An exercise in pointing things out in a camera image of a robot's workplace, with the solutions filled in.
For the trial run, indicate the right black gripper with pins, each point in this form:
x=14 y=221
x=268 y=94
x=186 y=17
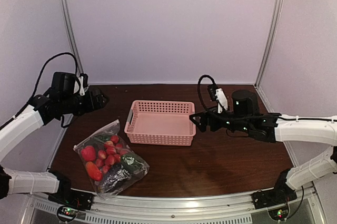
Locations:
x=204 y=115

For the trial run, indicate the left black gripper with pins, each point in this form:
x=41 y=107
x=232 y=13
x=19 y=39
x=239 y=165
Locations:
x=90 y=105

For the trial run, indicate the pink plastic basket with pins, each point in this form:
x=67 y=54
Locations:
x=160 y=123

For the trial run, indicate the clear zip top bag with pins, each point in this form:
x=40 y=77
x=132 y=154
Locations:
x=109 y=148

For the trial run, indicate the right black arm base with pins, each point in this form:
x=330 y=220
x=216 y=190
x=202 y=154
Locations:
x=279 y=194

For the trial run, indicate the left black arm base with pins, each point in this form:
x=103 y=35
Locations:
x=65 y=195

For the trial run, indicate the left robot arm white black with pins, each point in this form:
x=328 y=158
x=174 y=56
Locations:
x=68 y=94

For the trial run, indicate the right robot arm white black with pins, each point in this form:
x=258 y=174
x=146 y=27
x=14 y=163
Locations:
x=273 y=127

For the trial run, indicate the green fake pepper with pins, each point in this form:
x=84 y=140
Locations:
x=132 y=164

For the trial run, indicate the dark purple fake eggplant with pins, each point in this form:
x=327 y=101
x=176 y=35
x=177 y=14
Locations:
x=114 y=180

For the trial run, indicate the left circuit board with leds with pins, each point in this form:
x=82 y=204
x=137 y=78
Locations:
x=65 y=213

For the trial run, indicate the circuit board with leds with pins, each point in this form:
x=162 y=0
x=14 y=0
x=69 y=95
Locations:
x=65 y=213
x=278 y=215

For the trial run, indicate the right circuit board with leds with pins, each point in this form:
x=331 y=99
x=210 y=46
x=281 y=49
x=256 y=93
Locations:
x=278 y=215

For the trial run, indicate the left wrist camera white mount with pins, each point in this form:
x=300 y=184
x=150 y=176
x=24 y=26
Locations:
x=83 y=78

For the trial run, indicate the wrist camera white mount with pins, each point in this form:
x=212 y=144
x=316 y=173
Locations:
x=216 y=94
x=83 y=78

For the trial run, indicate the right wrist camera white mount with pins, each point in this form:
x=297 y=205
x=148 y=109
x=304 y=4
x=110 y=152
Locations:
x=216 y=94

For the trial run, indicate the front aluminium rail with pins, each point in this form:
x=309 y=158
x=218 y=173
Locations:
x=229 y=208

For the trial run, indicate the left aluminium frame post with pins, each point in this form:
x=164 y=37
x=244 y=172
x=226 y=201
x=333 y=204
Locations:
x=71 y=35

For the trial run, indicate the aluminium frame post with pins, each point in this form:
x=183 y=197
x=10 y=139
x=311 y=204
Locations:
x=278 y=4
x=71 y=35

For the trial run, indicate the right aluminium frame post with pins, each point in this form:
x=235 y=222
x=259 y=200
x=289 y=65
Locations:
x=278 y=4

